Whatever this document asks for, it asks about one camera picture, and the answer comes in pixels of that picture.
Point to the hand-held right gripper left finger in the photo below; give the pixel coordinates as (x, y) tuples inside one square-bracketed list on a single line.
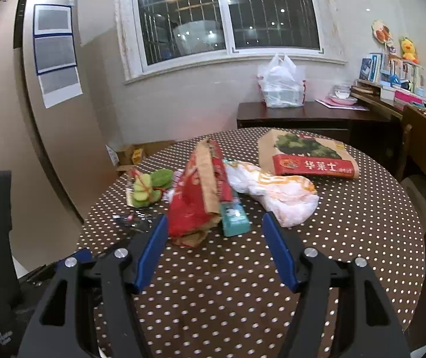
[(152, 253)]

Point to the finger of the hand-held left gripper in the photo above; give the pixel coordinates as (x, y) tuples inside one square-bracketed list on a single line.
[(84, 254)]

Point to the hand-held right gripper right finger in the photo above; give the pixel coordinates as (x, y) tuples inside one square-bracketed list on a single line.
[(278, 253)]

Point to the white orange plastic bag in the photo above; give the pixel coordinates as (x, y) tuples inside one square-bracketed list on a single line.
[(287, 201)]

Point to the green snack packet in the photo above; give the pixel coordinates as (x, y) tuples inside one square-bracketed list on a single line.
[(160, 179)]

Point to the black crumpled wrapper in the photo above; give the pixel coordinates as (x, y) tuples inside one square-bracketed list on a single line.
[(138, 223)]

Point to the brown polka dot tablecloth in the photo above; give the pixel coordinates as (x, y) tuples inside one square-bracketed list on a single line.
[(235, 287)]

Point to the beige refrigerator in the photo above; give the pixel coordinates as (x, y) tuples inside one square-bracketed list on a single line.
[(0, 138)]

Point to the cardboard box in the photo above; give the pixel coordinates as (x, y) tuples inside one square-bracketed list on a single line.
[(157, 147)]

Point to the brown paper bag red label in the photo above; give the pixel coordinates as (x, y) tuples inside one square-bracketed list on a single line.
[(272, 145)]

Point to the dark wooden cabinet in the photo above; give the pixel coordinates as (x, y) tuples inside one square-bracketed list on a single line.
[(257, 113)]

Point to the pink paper sheet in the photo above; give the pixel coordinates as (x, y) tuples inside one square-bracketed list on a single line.
[(323, 103)]

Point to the pink plate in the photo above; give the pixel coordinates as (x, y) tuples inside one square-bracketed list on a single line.
[(343, 100)]

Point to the clear white plastic bag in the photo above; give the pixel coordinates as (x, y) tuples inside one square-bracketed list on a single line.
[(280, 82)]

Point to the wooden chair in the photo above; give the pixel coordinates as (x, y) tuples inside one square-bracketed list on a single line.
[(407, 138)]

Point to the glass bowl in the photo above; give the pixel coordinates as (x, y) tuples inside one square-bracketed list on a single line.
[(341, 91)]

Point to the row of books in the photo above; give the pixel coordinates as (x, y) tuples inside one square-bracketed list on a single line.
[(403, 71)]

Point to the white framed window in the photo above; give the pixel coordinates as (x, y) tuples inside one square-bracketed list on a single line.
[(183, 18)]

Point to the yellow duck plush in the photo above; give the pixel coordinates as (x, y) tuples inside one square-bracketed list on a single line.
[(408, 50)]

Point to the round decorative fan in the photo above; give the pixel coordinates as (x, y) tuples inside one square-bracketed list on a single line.
[(382, 31)]

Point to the grey wall sheet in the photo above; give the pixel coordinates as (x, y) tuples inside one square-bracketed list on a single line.
[(54, 54), (60, 85), (52, 18)]

